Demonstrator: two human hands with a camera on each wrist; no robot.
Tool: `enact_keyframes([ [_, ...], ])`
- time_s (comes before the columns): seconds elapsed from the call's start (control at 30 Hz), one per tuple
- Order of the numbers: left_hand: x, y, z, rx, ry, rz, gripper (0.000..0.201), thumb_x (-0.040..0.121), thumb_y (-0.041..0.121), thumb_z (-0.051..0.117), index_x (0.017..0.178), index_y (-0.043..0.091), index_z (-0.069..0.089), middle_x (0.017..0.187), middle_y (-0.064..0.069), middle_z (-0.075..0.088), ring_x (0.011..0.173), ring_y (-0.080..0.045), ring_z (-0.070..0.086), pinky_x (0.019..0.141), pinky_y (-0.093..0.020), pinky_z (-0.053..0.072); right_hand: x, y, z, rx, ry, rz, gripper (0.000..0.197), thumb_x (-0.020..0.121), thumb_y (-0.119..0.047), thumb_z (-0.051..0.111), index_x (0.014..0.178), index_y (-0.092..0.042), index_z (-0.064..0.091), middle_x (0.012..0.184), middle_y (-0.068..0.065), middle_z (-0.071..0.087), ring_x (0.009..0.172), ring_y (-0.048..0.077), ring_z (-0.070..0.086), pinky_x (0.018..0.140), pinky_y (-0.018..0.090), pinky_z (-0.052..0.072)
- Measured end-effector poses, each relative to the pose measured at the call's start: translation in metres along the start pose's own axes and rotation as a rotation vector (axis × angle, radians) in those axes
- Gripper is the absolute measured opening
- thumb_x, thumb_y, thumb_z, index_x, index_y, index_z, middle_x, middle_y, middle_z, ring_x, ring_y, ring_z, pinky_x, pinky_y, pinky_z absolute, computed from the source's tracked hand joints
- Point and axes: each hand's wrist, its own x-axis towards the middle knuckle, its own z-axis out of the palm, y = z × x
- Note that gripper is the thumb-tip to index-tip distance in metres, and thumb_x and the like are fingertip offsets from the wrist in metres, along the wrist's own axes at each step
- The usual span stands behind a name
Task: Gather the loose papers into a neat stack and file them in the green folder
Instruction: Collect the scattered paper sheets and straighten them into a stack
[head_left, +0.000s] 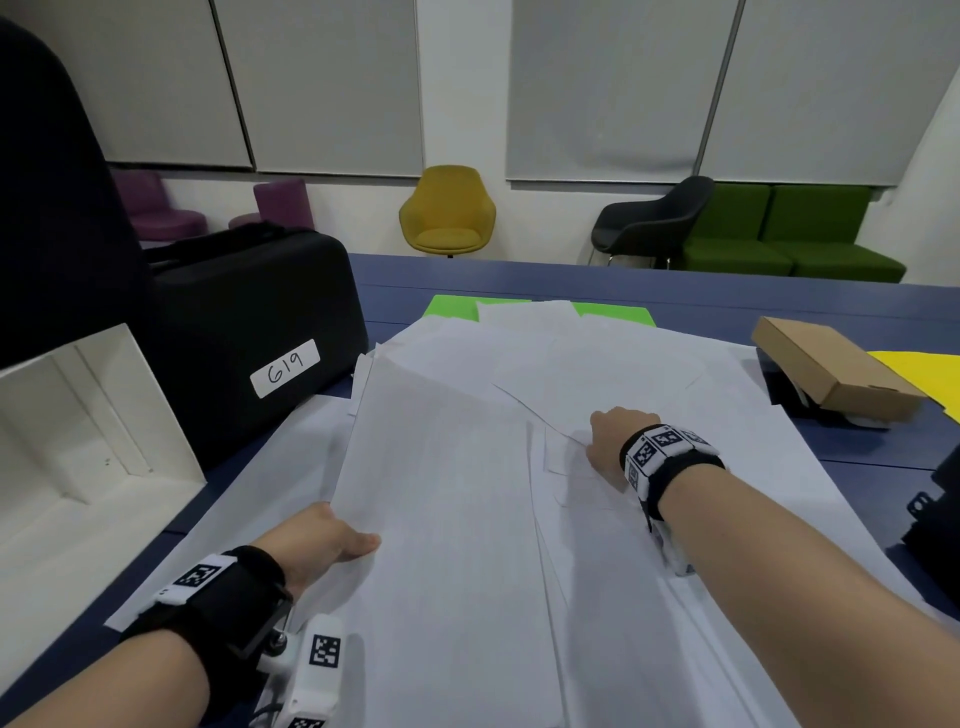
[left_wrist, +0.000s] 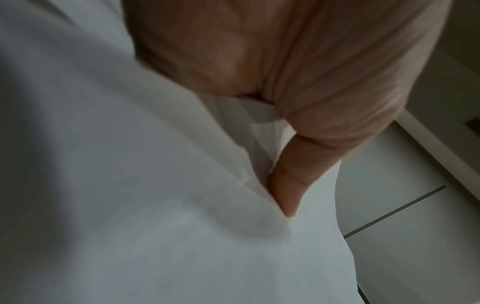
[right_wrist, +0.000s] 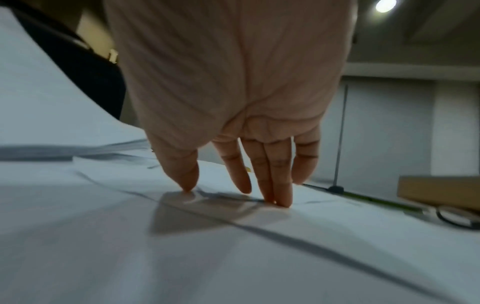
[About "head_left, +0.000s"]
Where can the brown cardboard box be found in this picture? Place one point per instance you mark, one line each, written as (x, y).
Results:
(832, 360)

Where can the large black carrying case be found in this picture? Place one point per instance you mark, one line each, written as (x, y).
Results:
(60, 225)

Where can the person's right forearm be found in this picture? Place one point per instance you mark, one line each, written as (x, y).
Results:
(810, 600)

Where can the black case with white label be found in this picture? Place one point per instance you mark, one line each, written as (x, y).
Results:
(247, 300)

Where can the black armchair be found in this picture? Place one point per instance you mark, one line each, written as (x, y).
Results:
(652, 217)

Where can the low purple stool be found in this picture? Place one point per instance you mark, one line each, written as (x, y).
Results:
(244, 220)
(154, 210)

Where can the open white box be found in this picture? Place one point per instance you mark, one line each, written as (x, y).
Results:
(67, 465)

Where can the green folder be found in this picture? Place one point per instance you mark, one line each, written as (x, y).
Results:
(450, 307)

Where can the green sofa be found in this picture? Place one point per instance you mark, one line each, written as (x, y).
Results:
(795, 240)

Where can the person's right hand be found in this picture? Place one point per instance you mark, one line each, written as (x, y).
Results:
(611, 442)

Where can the black fabric bag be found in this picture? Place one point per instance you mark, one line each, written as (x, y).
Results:
(937, 525)

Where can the grey roller blind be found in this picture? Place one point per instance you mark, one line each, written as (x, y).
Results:
(142, 75)
(322, 82)
(825, 90)
(615, 90)

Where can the person's left hand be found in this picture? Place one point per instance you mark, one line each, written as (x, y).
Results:
(315, 540)

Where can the pile of white papers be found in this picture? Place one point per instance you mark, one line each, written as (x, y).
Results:
(637, 360)

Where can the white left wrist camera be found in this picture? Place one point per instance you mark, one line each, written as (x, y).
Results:
(315, 690)

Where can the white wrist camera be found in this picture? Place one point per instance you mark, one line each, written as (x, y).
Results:
(315, 690)
(675, 559)

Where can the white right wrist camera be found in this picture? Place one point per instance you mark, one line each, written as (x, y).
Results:
(675, 559)

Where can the yellow folder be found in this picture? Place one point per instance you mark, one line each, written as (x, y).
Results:
(922, 371)

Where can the yellow armchair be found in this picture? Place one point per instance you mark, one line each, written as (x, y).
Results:
(448, 202)

